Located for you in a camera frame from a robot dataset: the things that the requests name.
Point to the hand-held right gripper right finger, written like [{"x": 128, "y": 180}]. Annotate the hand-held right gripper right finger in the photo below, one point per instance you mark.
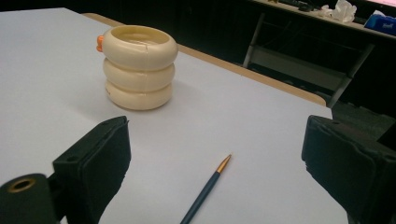
[{"x": 351, "y": 161}]

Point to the blue pen with gold tip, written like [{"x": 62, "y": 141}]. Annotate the blue pen with gold tip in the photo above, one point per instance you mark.
[{"x": 204, "y": 193}]

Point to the crumpled white tissue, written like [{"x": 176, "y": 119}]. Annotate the crumpled white tissue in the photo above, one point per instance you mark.
[{"x": 341, "y": 11}]

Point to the background desk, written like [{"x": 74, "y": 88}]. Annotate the background desk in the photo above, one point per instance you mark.
[{"x": 330, "y": 20}]

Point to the grey metal stand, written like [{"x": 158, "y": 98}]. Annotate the grey metal stand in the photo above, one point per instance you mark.
[{"x": 306, "y": 63}]

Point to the cream ringed pen holder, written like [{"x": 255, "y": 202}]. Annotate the cream ringed pen holder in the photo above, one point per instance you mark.
[{"x": 139, "y": 67}]

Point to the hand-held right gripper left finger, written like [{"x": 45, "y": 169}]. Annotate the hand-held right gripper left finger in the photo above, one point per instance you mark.
[{"x": 93, "y": 168}]

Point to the blue tissue box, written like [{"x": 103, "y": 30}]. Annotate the blue tissue box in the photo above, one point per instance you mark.
[{"x": 380, "y": 21}]

